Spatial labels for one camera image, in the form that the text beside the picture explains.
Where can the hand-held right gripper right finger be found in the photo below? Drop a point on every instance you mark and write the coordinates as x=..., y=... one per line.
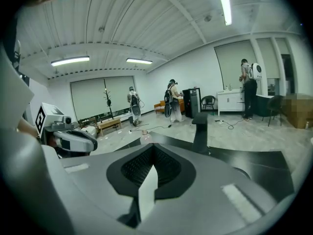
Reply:
x=207, y=204

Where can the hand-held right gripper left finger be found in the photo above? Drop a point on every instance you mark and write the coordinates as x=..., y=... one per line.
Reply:
x=97, y=192

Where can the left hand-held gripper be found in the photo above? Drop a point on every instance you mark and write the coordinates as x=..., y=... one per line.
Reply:
x=49, y=114

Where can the person's left forearm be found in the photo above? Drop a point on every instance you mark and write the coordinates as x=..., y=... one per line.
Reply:
x=25, y=128

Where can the black countertop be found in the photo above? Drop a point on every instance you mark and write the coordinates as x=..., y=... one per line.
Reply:
x=256, y=160

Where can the person's left hand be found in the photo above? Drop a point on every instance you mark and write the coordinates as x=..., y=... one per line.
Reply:
x=52, y=141

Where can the white round pouf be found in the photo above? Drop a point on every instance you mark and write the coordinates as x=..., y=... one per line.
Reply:
x=89, y=131

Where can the low wooden table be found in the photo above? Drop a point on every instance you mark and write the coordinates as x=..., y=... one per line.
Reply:
x=110, y=122

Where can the window roller blind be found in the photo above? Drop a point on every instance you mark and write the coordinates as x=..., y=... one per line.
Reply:
x=119, y=92
x=232, y=65
x=267, y=57
x=88, y=97

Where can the black coat rack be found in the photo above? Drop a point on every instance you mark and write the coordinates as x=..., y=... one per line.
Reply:
x=109, y=103

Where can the black faucet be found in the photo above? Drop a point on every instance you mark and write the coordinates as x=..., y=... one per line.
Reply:
x=200, y=131

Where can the ceiling strip light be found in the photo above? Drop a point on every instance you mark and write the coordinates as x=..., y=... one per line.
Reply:
x=139, y=61
x=225, y=6
x=69, y=61

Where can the orange sofa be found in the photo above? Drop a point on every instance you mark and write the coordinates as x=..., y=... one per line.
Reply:
x=159, y=106

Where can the black water dispenser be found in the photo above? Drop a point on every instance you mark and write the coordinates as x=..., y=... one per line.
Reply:
x=192, y=104

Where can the black chair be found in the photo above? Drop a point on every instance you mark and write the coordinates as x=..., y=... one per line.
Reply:
x=275, y=104
x=208, y=101

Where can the dark cabinet white top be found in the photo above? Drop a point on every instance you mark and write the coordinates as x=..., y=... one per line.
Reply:
x=262, y=104

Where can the cardboard box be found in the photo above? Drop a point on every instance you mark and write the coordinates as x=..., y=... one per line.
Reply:
x=298, y=111

